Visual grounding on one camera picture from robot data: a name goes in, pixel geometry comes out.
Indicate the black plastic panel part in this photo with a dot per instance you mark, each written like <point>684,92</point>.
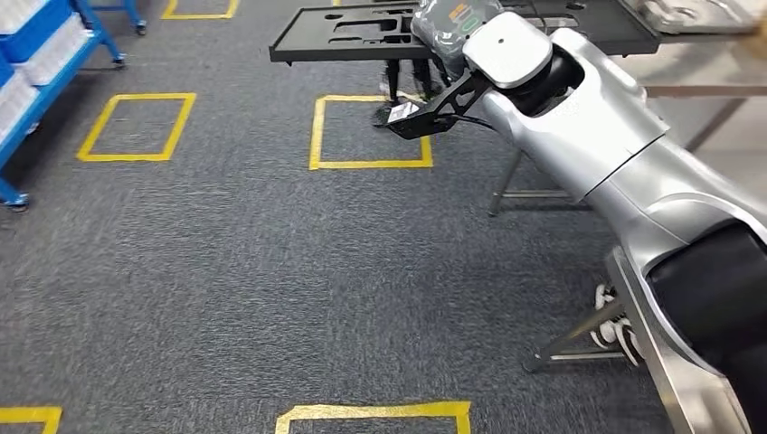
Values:
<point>311,36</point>

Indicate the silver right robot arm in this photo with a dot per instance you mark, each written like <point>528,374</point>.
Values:
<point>599,132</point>

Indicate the stainless steel workbench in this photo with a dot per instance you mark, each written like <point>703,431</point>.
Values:
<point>659,335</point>

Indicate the blue wheeled shelf cart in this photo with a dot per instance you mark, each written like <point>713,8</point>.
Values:
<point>60,90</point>

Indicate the stainless steel table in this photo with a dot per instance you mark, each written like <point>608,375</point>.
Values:
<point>689,91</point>

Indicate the white plastic bin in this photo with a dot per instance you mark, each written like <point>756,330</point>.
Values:
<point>57,57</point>
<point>18,12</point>
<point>15,105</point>

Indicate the grey metal casting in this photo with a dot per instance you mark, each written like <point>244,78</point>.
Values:
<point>689,15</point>

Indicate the blue plastic bin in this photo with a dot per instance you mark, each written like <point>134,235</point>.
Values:
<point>42,30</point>

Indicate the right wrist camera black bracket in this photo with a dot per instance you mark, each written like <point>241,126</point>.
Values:
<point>419,123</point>

